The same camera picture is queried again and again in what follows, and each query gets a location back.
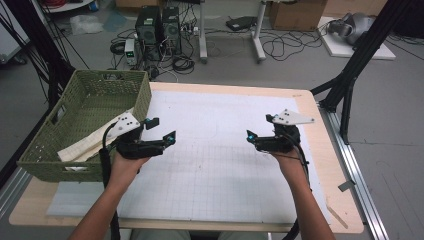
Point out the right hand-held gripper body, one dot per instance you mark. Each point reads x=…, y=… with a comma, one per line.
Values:
x=280, y=143

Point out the small grey power supply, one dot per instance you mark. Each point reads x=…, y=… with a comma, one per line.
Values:
x=130, y=51

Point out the person's right hand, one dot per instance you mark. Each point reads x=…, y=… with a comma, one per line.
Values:
x=295, y=168

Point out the clear plastic bag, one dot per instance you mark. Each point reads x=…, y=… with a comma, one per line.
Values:
x=86, y=24

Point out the grey headset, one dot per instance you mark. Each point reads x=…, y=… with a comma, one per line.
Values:
x=353, y=26

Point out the aluminium rail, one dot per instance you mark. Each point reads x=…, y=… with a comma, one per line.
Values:
x=360, y=173

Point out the white desk leg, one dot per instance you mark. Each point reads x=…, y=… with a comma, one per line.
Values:
x=258, y=36
x=202, y=33

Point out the person's left hand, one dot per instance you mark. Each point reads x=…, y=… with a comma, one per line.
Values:
x=125, y=173

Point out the white floor board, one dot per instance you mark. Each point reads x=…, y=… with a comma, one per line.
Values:
x=336, y=48

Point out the person's grey trousers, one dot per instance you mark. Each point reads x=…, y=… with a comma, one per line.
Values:
x=166, y=235

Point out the green woven basket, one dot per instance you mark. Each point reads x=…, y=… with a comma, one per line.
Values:
x=90, y=96

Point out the white grid mat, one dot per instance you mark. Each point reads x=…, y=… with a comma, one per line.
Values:
x=216, y=180

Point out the grey tape piece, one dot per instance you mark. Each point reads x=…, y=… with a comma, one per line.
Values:
x=346, y=186

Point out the slim black computer tower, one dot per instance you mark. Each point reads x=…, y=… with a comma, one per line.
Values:
x=171, y=30

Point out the flat black device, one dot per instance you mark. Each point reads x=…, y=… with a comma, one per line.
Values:
x=240, y=23

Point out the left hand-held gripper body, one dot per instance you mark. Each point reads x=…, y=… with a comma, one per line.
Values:
x=138, y=149

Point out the cream printed cloth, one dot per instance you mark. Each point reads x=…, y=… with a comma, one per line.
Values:
x=83, y=148

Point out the large black computer tower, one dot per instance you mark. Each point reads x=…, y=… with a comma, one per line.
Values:
x=148, y=30

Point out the brown cardboard box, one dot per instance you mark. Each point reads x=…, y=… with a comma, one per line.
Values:
x=296, y=15

